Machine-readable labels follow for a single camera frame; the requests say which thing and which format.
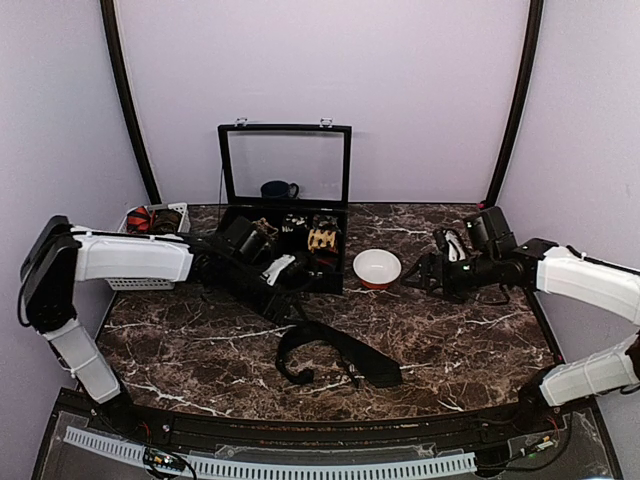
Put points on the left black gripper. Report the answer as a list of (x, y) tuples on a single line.
[(283, 308)]

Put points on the tan patterned rolled tie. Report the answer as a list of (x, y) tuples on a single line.
[(324, 234)]

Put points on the white plastic basket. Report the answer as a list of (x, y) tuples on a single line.
[(155, 265)]

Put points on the white and orange bowl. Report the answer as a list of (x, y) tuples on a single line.
[(377, 269)]

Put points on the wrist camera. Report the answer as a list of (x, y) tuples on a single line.
[(489, 232), (246, 241)]

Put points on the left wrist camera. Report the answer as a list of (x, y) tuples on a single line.
[(246, 241)]

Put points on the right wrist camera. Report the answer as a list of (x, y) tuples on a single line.
[(489, 232)]

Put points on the leopard print rolled tie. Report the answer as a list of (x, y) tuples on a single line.
[(264, 230)]

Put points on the white cable duct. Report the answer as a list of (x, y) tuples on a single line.
[(242, 463)]

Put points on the black white rolled tie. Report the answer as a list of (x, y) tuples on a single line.
[(295, 224)]

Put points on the red black rolled tie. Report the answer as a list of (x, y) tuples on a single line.
[(326, 261)]

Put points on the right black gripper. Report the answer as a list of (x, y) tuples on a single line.
[(428, 262)]

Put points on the black necktie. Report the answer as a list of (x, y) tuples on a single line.
[(378, 369)]

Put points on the dark blue mug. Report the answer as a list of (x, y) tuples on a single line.
[(279, 189)]

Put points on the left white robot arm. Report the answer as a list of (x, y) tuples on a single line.
[(64, 254)]

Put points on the brown rolled tie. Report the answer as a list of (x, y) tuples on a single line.
[(166, 222)]

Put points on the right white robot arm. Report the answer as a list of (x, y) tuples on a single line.
[(545, 266)]

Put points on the black tie storage box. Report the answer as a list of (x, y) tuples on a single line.
[(317, 157)]

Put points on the orange striped rolled tie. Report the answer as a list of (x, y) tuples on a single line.
[(139, 220)]

